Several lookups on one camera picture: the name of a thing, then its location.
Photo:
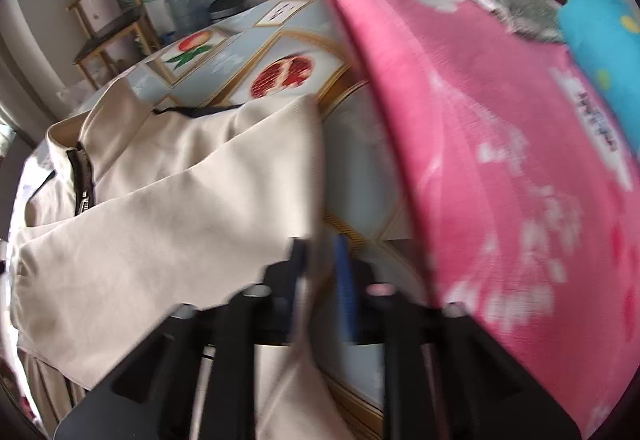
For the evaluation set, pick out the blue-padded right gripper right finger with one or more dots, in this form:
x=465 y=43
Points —
x=378 y=313

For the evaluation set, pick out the blue and pink pillow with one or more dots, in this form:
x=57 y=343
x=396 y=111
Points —
x=603 y=37

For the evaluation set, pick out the pink floral blanket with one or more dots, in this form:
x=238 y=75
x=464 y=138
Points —
x=524 y=190

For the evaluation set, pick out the beige zip jacket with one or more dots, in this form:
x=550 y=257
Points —
x=148 y=209

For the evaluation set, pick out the black trash bin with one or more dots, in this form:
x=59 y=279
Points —
x=220 y=10

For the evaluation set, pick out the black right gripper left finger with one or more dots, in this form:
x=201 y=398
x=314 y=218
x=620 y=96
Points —
x=261 y=314

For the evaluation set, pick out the wooden chair with dark seat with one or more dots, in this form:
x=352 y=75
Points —
x=134 y=20

